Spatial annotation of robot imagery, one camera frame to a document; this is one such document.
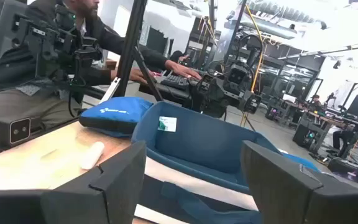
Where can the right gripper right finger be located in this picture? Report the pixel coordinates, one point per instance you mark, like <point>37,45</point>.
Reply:
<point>278,189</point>

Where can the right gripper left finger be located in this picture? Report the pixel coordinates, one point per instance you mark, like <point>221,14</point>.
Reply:
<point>117,193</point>

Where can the dark blue fabric basket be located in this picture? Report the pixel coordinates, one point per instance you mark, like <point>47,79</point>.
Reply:
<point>204,140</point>

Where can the black background robot arm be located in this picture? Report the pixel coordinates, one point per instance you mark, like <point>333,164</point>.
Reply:
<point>57,46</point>

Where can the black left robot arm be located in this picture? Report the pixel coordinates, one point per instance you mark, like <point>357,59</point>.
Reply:
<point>253,49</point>

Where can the person's hand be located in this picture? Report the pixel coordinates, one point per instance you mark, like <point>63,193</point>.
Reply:
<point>183,70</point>
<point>141,76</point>

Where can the black keyboard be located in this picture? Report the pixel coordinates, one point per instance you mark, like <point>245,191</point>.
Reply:
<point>176,81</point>

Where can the blue first aid pouch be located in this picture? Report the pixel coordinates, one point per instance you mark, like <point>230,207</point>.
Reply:
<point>117,113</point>

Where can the background work table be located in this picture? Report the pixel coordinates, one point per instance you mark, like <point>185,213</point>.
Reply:
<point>325,119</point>

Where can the person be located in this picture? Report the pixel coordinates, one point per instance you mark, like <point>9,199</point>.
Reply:
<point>315,102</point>
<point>5,102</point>

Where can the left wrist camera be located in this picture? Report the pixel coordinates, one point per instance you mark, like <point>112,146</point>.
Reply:
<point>237,74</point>

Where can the black aluminium frame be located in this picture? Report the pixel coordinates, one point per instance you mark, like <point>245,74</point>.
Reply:
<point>129,46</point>

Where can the black table-level camera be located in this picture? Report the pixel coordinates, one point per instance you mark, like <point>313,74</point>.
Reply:
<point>12,132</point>

